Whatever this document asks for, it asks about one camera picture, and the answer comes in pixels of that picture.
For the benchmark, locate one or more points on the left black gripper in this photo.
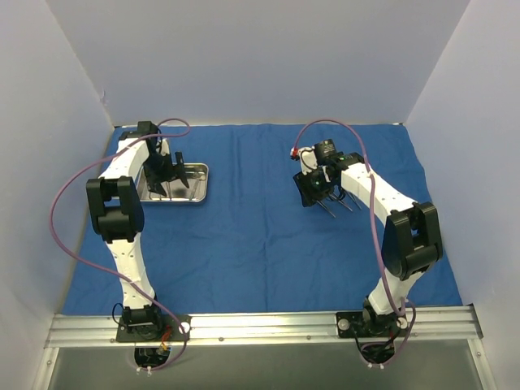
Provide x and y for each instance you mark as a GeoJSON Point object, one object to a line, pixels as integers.
{"type": "Point", "coordinates": [163, 174]}

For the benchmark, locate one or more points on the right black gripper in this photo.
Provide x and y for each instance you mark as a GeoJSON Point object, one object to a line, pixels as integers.
{"type": "Point", "coordinates": [310, 190]}

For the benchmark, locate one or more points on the steel tweezers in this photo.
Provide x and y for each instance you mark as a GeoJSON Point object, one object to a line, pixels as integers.
{"type": "Point", "coordinates": [354, 199]}
{"type": "Point", "coordinates": [339, 200]}
{"type": "Point", "coordinates": [326, 208]}

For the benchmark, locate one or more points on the steel instrument tray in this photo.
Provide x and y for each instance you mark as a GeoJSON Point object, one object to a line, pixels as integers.
{"type": "Point", "coordinates": [179, 193]}

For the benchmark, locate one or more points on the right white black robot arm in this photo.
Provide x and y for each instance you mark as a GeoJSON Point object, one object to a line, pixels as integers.
{"type": "Point", "coordinates": [406, 233]}

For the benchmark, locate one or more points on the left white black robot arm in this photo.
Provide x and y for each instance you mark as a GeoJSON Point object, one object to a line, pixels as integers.
{"type": "Point", "coordinates": [118, 217]}

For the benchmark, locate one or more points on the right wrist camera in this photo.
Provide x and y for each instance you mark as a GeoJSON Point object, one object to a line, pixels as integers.
{"type": "Point", "coordinates": [321, 152]}

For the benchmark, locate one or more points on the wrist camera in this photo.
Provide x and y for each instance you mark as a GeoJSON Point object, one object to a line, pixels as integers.
{"type": "Point", "coordinates": [143, 128]}
{"type": "Point", "coordinates": [321, 152]}

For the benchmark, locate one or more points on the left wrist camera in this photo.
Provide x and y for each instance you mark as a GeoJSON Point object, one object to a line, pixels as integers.
{"type": "Point", "coordinates": [143, 128]}

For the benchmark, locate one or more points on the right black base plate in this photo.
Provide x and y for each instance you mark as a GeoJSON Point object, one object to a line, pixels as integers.
{"type": "Point", "coordinates": [362, 324]}

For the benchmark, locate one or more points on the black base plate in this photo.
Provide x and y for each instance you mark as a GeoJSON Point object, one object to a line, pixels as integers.
{"type": "Point", "coordinates": [168, 330]}
{"type": "Point", "coordinates": [362, 324]}

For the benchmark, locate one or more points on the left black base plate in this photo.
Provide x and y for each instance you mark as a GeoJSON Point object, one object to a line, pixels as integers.
{"type": "Point", "coordinates": [168, 330]}

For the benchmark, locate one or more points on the aluminium front rail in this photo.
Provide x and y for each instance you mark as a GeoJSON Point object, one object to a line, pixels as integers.
{"type": "Point", "coordinates": [432, 323]}

